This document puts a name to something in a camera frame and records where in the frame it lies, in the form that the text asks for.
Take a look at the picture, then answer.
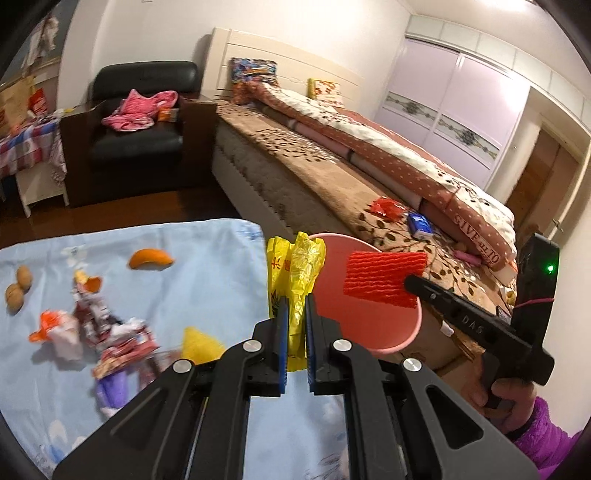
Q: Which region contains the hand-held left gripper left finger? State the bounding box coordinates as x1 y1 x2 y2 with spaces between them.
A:
52 295 291 480

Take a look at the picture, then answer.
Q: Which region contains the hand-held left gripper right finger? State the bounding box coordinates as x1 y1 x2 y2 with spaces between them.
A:
305 293 541 480

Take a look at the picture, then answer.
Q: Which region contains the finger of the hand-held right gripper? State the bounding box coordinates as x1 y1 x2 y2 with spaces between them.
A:
404 273 515 344

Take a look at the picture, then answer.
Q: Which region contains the pink plastic basin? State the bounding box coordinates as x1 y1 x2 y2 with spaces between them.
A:
306 233 424 355

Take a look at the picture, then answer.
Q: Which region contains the red foam fruit net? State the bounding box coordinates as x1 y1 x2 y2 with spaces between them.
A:
343 250 429 310

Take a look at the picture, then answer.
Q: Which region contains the yellow plastic bag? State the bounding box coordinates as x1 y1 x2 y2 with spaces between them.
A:
267 231 327 373

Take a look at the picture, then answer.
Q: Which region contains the person's right hand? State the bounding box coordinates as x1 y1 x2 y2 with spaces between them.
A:
462 353 540 435

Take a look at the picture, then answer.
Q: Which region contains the blue tissue pack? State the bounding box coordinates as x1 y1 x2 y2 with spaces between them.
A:
406 212 434 240

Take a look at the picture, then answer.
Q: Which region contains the brown wooden door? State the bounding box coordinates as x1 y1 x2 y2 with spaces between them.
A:
505 127 581 232

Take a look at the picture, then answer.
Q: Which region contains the light blue floral cloth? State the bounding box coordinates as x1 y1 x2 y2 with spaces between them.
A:
0 217 352 480

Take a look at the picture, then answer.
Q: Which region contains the red snack packet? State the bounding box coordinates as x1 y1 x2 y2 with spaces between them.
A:
370 197 410 222

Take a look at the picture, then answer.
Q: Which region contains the crumpled red white wrapper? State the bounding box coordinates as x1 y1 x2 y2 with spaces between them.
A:
92 318 161 380

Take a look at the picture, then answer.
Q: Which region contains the large orange peel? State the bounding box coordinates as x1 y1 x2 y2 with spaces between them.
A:
129 248 175 269

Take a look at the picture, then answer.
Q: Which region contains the pink dotted white quilt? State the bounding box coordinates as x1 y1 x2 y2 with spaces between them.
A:
231 83 518 273

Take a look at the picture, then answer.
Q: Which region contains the purple wrapper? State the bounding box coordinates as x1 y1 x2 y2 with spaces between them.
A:
95 373 129 419

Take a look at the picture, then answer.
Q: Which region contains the brown leaf pattern blanket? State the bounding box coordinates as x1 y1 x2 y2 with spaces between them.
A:
216 99 514 367

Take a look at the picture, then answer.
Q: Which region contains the white bed with mattress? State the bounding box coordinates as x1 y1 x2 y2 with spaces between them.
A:
203 27 519 372

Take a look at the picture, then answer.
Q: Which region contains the lilac sliding wardrobe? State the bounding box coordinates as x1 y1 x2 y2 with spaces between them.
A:
373 18 533 191

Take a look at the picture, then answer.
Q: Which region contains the black leather armchair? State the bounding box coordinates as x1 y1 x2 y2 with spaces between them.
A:
59 61 219 208

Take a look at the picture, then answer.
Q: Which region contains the yellow red floral pillow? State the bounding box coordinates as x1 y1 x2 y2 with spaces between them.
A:
308 78 345 108

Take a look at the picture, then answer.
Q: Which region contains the colourful printed pillow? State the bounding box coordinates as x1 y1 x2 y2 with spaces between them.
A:
229 57 278 105

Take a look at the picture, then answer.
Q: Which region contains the pink dotted clothing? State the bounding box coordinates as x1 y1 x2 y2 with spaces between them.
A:
101 89 180 134

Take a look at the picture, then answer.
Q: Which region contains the white side table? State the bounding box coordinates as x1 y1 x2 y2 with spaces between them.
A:
15 157 70 217

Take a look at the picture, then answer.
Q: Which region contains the red bag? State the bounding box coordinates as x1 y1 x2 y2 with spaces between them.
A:
28 89 49 119

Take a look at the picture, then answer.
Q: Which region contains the brown paper bag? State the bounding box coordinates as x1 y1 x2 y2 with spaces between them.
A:
0 76 36 136

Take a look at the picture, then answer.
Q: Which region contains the hanging wall ornament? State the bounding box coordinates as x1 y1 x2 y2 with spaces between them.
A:
27 13 62 62

